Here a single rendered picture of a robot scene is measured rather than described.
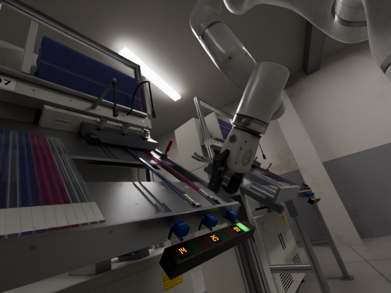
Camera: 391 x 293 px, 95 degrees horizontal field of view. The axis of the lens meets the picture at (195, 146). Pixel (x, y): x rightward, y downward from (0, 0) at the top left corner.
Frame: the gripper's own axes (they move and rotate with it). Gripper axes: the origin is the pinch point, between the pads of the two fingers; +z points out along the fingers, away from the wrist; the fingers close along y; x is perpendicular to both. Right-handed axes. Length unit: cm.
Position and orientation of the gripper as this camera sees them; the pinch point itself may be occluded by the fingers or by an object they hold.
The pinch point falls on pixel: (224, 186)
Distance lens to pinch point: 48.6
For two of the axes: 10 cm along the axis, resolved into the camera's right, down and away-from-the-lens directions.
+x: -6.7, -3.4, 6.6
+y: 6.6, 1.5, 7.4
